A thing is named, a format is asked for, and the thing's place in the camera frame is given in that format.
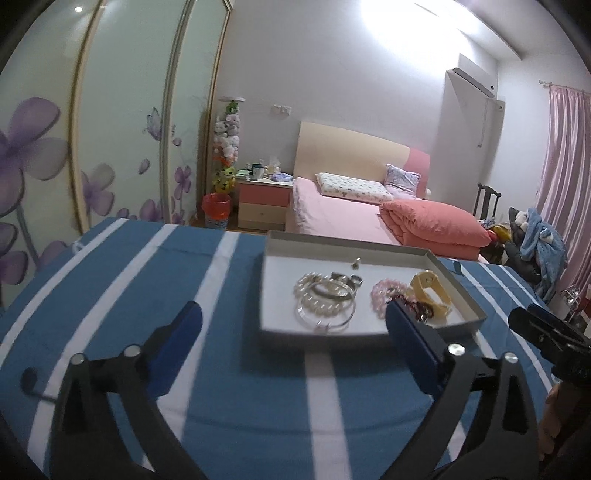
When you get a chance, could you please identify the pink curtain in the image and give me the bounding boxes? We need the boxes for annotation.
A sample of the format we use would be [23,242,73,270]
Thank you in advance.
[536,85,591,305]

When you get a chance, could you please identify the person's right hand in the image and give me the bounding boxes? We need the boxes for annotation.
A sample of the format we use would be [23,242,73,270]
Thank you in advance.
[542,384,572,464]

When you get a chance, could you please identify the pink bed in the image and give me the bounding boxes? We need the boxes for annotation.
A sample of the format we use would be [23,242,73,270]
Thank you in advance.
[285,178,402,245]

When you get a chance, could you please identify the silver bangle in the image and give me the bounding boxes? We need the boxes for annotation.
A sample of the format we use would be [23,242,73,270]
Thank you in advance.
[299,281,359,332]

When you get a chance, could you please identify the plush toy tower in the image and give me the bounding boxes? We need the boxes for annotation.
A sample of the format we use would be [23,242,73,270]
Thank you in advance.
[212,96,245,195]

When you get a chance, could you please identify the folded pink quilt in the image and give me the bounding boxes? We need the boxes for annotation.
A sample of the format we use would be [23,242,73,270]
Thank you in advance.
[379,199,492,259]

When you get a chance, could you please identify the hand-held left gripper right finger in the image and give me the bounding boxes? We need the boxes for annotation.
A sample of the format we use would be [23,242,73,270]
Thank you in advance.
[385,300,541,480]

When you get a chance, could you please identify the curtain rod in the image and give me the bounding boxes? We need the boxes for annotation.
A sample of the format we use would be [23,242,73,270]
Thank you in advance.
[539,79,591,95]

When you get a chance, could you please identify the pile of clothes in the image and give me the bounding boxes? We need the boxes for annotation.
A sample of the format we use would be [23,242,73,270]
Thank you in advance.
[482,208,568,301]

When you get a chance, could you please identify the grey cardboard box tray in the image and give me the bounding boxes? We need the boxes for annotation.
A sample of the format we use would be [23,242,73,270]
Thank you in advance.
[259,231,488,346]

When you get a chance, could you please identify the pink bead bracelet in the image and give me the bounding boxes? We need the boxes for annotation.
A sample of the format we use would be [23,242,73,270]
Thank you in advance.
[370,278,413,320]

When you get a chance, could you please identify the dark wooden chair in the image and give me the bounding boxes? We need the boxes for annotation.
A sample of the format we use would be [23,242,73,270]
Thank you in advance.
[478,183,502,220]

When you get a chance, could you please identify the cream pink headboard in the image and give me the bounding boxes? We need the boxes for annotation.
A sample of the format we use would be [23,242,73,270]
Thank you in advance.
[294,121,431,200]

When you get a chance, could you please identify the white air conditioner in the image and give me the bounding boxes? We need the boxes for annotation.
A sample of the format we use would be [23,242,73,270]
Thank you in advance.
[452,53,497,97]

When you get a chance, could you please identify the silver ring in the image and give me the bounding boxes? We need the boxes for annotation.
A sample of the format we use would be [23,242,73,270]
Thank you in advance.
[330,271,365,289]

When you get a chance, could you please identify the blue plush robe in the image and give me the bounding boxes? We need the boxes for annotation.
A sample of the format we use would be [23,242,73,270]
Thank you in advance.
[522,208,566,296]

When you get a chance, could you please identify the blue white striped blanket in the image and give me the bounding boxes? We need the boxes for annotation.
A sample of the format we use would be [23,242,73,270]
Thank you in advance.
[0,217,568,480]

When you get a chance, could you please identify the cream wrist watch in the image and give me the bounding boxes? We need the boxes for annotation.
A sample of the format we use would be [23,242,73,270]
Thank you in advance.
[410,271,454,319]

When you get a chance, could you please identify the pink cream nightstand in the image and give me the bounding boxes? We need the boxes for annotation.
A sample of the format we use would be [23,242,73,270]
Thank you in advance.
[238,178,294,232]

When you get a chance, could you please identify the white patterned pillow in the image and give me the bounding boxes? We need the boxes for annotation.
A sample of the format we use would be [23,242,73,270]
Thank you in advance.
[315,172,394,205]

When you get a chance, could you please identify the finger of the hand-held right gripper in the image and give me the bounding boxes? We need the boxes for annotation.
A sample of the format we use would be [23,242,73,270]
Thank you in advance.
[508,308,583,354]
[527,304,591,340]

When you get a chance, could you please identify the flower print wardrobe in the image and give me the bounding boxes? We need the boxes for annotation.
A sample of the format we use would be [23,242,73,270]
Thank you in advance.
[0,0,232,310]

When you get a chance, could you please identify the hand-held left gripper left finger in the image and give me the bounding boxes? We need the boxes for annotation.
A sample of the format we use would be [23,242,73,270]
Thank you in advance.
[48,301,208,480]

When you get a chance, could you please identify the white pearl bracelet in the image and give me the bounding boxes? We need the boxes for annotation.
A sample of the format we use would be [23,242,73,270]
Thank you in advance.
[294,272,352,319]

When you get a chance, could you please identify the red trash bin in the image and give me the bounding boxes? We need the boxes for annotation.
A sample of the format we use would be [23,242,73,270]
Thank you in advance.
[202,193,232,230]

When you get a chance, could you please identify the lavender pillow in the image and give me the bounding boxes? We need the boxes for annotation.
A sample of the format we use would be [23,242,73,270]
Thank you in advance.
[384,164,422,200]

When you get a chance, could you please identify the white pipe cover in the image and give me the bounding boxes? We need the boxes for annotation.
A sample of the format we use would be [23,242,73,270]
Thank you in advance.
[475,95,506,148]

